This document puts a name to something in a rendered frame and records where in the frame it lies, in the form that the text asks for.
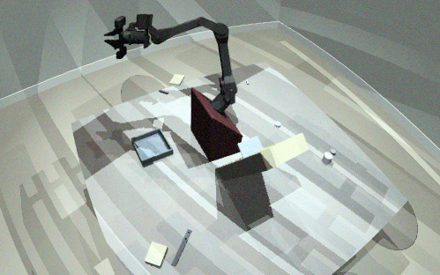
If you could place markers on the grey cylinder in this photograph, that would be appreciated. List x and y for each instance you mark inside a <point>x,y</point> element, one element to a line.
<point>327,158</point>

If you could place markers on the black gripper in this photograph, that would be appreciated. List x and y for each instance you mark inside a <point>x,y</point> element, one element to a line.
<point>125,37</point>

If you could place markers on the dark grey flat bar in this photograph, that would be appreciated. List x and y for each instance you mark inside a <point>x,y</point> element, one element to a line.
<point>180,251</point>

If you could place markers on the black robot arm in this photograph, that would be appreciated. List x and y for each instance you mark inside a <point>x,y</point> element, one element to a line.
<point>228,89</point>

